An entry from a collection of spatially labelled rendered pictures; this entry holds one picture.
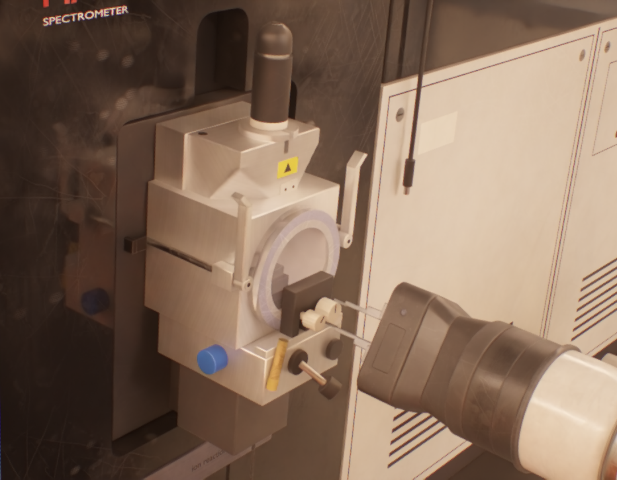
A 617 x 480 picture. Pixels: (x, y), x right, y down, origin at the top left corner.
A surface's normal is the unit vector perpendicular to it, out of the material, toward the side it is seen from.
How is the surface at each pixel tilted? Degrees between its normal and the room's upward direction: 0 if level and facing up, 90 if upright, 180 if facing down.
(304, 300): 90
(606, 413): 40
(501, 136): 90
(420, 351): 60
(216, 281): 90
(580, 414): 53
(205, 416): 90
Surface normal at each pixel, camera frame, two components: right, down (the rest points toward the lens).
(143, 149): 0.77, 0.30
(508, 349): -0.21, -0.70
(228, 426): -0.64, 0.26
